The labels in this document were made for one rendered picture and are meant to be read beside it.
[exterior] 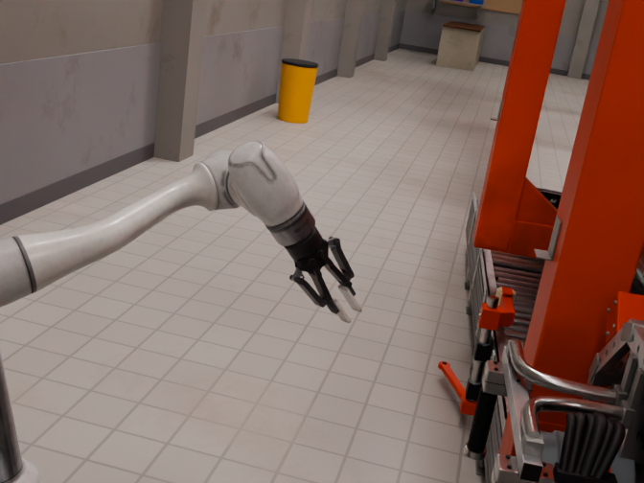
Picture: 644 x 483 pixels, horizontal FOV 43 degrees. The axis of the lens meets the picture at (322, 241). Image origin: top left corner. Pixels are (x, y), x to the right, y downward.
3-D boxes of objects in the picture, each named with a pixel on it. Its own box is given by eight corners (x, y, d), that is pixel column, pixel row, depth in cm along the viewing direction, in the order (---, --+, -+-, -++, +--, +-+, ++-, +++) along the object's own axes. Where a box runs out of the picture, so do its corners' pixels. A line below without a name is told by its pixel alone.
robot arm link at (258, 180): (316, 197, 158) (283, 188, 169) (276, 134, 151) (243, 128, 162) (276, 234, 155) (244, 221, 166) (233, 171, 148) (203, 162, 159)
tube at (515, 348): (623, 415, 142) (639, 360, 139) (512, 393, 144) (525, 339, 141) (605, 370, 159) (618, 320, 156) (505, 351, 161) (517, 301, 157)
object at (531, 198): (624, 274, 368) (644, 201, 357) (507, 253, 373) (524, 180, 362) (616, 263, 384) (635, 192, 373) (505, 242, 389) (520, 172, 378)
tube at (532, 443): (650, 480, 124) (670, 419, 120) (522, 454, 125) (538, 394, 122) (626, 421, 140) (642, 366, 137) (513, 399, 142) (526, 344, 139)
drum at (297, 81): (280, 114, 913) (287, 57, 893) (314, 120, 906) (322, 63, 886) (269, 119, 875) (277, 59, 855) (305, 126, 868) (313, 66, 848)
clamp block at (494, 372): (529, 402, 159) (535, 378, 157) (482, 393, 159) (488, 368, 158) (526, 389, 163) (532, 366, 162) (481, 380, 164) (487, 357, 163)
